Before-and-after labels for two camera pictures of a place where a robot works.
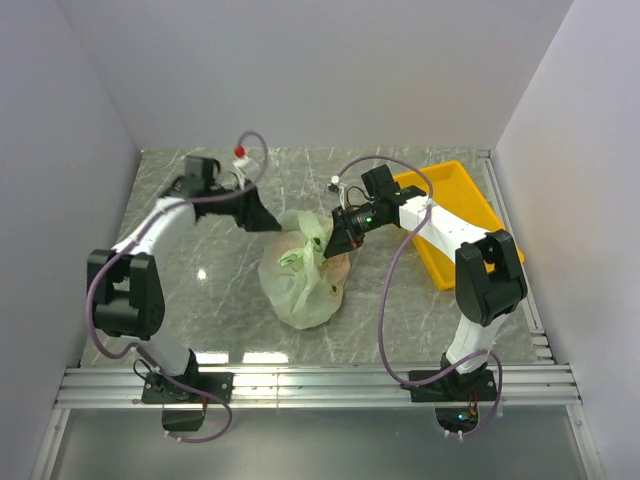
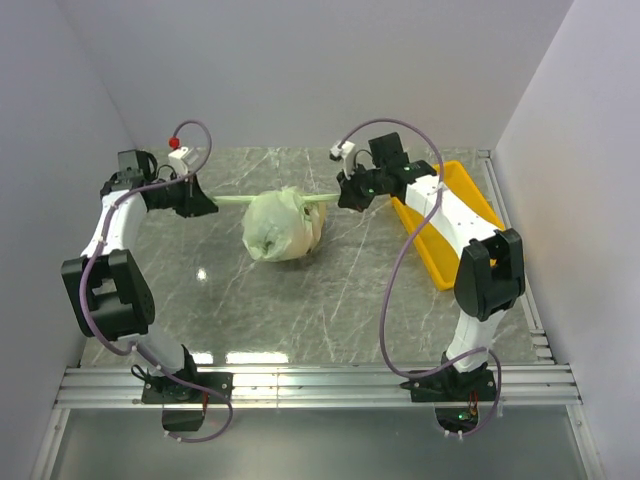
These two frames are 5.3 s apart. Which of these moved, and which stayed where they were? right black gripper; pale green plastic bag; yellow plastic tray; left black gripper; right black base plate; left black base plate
Moved: pale green plastic bag; right black gripper; left black gripper
Stayed: yellow plastic tray; left black base plate; right black base plate
